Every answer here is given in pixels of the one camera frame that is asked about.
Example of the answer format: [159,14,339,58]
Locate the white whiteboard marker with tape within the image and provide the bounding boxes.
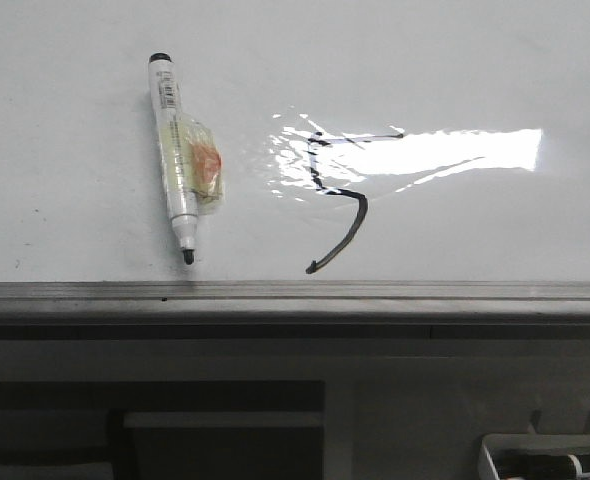
[148,52,223,265]

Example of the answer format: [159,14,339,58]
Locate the white marker tray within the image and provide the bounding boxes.
[478,434,590,479]

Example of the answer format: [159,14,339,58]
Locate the black marker in tray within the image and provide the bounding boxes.
[495,453,590,480]

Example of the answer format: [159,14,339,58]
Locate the white whiteboard with metal frame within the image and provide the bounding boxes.
[0,1,590,322]

